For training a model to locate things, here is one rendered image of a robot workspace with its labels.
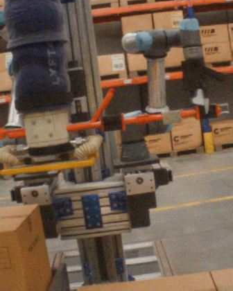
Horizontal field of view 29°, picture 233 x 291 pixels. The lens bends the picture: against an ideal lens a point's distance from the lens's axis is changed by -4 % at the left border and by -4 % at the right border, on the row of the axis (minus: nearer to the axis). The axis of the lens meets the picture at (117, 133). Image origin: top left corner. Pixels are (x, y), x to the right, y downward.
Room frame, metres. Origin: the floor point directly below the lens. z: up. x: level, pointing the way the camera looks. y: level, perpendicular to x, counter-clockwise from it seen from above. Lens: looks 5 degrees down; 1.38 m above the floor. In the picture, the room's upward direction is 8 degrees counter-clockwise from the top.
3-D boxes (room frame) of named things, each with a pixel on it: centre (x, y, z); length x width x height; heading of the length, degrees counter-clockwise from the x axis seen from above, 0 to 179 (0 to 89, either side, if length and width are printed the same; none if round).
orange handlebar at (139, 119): (1.88, 0.06, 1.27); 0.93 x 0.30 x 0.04; 87
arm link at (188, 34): (1.75, -0.32, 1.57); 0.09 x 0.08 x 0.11; 11
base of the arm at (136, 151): (2.34, -0.07, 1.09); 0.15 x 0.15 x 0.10
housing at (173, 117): (1.75, -0.20, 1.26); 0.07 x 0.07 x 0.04; 87
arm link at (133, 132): (2.35, -0.08, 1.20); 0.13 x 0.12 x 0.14; 101
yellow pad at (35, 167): (1.67, 0.27, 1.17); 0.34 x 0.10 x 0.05; 87
